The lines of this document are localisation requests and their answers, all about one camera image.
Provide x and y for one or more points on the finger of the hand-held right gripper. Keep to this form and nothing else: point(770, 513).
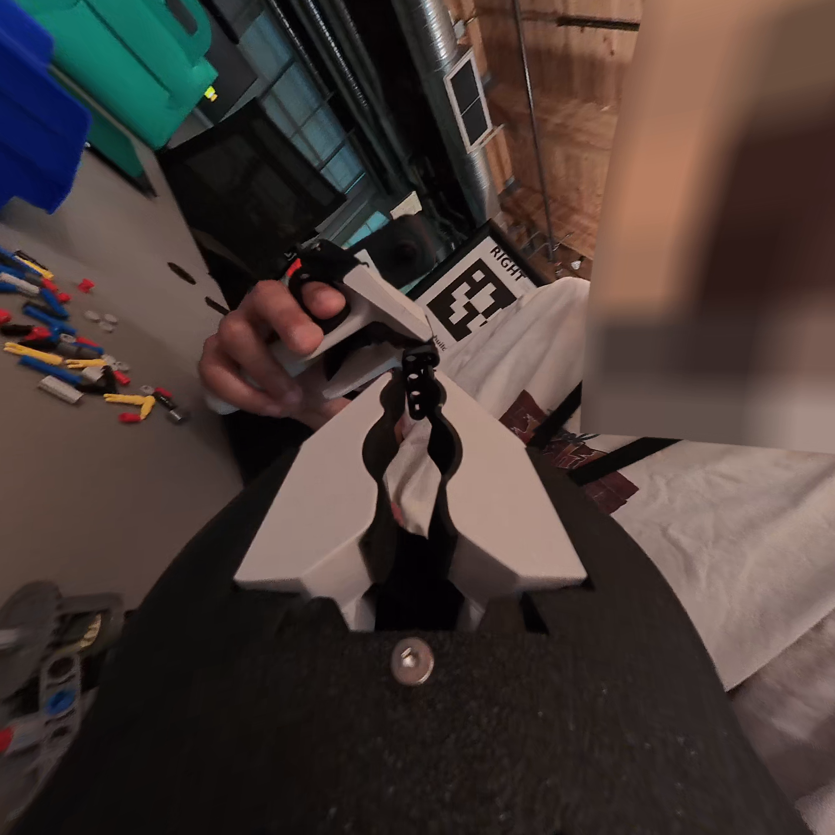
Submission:
point(385, 300)
point(355, 375)

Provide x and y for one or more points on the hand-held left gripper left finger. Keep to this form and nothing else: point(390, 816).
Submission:
point(306, 515)

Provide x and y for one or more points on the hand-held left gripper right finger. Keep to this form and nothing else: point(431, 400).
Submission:
point(515, 515)

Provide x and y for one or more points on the black L-shaped lego beam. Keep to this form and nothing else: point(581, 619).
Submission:
point(417, 391)

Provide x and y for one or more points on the grey lego gear assembly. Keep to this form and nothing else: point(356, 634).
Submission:
point(59, 691)

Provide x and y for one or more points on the heap of small lego pieces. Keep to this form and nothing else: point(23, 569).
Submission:
point(59, 355)

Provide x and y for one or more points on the person's right hand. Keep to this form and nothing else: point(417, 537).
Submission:
point(248, 346)

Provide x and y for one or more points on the white tag sign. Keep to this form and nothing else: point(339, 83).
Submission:
point(469, 300)

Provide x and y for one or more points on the black office chair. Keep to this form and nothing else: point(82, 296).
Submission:
point(248, 196)

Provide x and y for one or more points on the person's white shirt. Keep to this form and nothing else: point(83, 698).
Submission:
point(685, 554)

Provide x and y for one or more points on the teal plastic container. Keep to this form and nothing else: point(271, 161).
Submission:
point(130, 65)

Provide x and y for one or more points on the blue plastic bin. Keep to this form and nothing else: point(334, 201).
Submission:
point(32, 130)

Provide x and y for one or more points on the silver ventilation duct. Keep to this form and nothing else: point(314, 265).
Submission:
point(437, 78)

